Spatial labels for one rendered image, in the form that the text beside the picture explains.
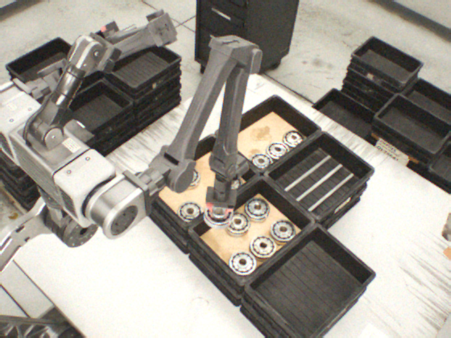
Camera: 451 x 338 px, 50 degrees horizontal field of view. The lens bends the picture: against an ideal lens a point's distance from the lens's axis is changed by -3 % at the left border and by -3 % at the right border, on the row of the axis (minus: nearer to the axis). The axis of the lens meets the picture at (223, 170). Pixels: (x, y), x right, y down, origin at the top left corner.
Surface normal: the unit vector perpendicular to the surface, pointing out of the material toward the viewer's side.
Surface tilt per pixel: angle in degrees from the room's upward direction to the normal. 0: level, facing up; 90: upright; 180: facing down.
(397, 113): 0
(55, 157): 0
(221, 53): 49
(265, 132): 0
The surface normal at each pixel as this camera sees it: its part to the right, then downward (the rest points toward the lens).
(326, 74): 0.07, -0.62
